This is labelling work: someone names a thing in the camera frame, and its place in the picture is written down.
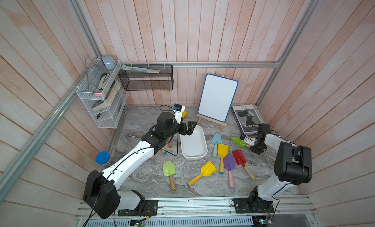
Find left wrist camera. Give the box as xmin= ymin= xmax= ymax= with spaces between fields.
xmin=172 ymin=104 xmax=185 ymax=124

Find white wire shelf rack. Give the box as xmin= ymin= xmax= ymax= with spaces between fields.
xmin=76 ymin=59 xmax=129 ymax=129

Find green trowel wooden handle front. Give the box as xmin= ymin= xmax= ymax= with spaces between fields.
xmin=163 ymin=161 xmax=176 ymax=191

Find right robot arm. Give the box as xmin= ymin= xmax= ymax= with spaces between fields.
xmin=248 ymin=123 xmax=313 ymax=205

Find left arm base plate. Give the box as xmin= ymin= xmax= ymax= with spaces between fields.
xmin=118 ymin=200 xmax=158 ymax=216

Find red shovel wooden handle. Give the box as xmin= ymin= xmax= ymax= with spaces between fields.
xmin=232 ymin=149 xmax=256 ymax=180

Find light blue trowel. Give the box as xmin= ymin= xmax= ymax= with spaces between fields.
xmin=212 ymin=133 xmax=222 ymax=158

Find whiteboard with blue frame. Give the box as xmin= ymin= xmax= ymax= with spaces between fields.
xmin=198 ymin=74 xmax=238 ymax=122

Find wooden easel stand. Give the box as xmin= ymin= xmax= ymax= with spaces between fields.
xmin=197 ymin=114 xmax=227 ymax=133

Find yellow shovel orange handle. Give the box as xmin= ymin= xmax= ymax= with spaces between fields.
xmin=217 ymin=144 xmax=229 ymax=174

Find grey Twins story book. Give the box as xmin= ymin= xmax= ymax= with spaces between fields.
xmin=231 ymin=104 xmax=264 ymax=135

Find books on wire shelf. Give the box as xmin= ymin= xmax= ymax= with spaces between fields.
xmin=91 ymin=73 xmax=122 ymax=111

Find white plastic storage box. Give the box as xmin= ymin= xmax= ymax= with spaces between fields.
xmin=180 ymin=125 xmax=208 ymax=160

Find green trowel yellow handle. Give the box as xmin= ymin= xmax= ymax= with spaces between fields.
xmin=231 ymin=137 xmax=251 ymax=148

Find all yellow plastic scoop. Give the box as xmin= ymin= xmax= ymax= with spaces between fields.
xmin=187 ymin=161 xmax=217 ymax=187

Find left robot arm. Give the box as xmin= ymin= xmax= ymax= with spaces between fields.
xmin=83 ymin=111 xmax=197 ymax=219

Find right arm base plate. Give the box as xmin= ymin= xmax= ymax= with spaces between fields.
xmin=232 ymin=197 xmax=274 ymax=214

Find pale green ruler tool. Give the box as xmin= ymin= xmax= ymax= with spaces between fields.
xmin=121 ymin=64 xmax=160 ymax=74

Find black wire basket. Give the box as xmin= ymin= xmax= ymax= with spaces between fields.
xmin=118 ymin=64 xmax=174 ymax=91

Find blue lidded jar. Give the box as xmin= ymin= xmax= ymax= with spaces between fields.
xmin=95 ymin=151 xmax=111 ymax=165

